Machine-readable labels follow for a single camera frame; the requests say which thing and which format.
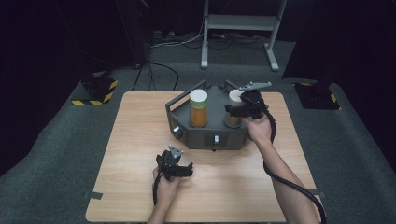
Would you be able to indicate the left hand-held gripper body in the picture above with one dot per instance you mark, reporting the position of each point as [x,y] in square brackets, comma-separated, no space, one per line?
[168,163]

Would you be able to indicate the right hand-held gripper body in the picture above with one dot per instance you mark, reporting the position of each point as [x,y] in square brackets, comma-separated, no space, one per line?
[253,104]

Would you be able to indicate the grey jar with cream lid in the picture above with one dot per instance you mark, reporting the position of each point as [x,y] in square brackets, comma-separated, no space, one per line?
[233,98]

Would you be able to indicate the black corner rack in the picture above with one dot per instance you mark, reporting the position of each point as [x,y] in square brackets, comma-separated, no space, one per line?
[214,137]

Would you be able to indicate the orange jar with white lid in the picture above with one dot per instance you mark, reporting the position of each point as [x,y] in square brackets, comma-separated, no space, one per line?
[198,109]

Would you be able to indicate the person's left hand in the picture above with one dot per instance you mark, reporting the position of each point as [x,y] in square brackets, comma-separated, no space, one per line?
[166,189]

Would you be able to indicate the person's right hand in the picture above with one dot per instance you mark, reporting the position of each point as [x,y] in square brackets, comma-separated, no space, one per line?
[259,129]

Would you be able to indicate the silver rack knob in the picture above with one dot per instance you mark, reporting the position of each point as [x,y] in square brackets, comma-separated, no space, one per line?
[216,139]
[176,129]

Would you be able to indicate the yellow black striped base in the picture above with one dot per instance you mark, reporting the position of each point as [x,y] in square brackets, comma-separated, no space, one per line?
[316,96]
[95,90]

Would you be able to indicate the grey tape piece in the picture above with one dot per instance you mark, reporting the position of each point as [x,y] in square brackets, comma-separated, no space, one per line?
[320,194]
[93,195]

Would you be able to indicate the grey metal stand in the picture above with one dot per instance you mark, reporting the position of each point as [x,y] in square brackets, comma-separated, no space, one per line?
[241,22]

